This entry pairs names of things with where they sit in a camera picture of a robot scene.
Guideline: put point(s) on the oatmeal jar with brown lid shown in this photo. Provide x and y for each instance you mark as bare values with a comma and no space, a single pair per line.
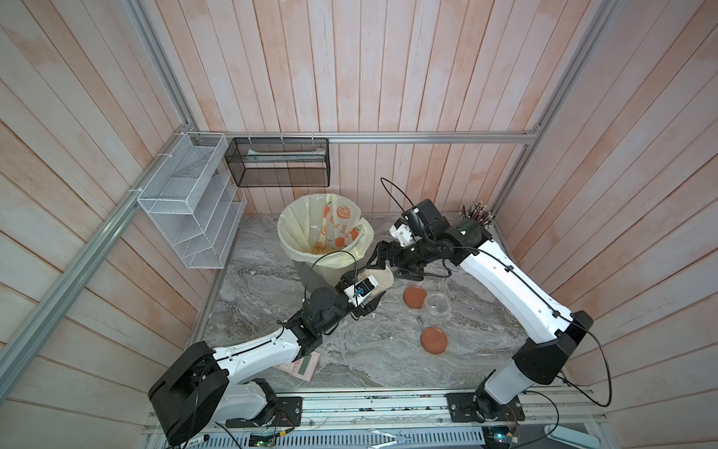
437,307

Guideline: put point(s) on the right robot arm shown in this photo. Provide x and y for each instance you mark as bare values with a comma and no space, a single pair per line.
422,235

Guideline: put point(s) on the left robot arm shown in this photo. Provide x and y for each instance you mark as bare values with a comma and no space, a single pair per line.
206,385

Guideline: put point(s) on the oatmeal jar with cream lid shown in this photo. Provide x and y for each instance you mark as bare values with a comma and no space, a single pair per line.
383,279

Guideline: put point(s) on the black wire mesh basket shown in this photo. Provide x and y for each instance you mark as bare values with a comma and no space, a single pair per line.
279,162

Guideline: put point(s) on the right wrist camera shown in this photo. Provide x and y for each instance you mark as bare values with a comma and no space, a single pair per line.
402,233

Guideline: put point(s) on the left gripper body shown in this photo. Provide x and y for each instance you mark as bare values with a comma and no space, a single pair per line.
342,307

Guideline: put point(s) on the pink calculator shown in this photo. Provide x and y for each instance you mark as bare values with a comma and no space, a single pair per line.
302,369

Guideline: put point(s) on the horizontal aluminium frame bar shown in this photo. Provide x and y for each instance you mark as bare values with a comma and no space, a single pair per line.
429,137

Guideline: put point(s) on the white wire mesh shelf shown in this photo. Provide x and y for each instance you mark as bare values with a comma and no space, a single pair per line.
192,200

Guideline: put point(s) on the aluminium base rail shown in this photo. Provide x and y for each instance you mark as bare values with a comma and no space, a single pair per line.
442,413

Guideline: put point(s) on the brown jar lid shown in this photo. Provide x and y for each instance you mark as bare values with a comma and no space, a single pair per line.
414,297
434,340

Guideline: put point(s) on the grey trash bin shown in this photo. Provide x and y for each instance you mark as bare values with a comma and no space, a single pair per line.
318,276

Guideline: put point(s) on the bundle of pencils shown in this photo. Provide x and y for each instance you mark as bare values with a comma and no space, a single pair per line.
479,213

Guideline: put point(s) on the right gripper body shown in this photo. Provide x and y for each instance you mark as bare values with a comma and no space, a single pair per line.
409,263

